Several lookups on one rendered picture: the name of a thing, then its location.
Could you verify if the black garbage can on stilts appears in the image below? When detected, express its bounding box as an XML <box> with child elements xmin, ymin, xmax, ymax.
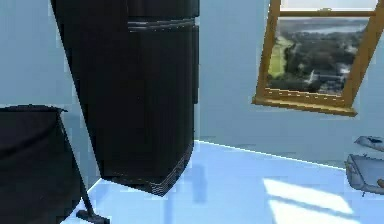
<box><xmin>0</xmin><ymin>104</ymin><xmax>111</xmax><ymax>224</ymax></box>

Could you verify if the black fridge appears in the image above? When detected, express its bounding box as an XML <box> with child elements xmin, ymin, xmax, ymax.
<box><xmin>50</xmin><ymin>0</ymin><xmax>201</xmax><ymax>198</ymax></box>

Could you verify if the wooden framed window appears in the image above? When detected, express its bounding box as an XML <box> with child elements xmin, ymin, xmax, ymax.
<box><xmin>251</xmin><ymin>0</ymin><xmax>384</xmax><ymax>118</ymax></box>

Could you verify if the grey flat object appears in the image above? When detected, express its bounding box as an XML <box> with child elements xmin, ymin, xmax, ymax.
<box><xmin>354</xmin><ymin>135</ymin><xmax>384</xmax><ymax>153</ymax></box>

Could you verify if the grey tray shaped object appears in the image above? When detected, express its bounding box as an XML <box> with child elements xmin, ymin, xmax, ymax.
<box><xmin>344</xmin><ymin>153</ymin><xmax>384</xmax><ymax>196</ymax></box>

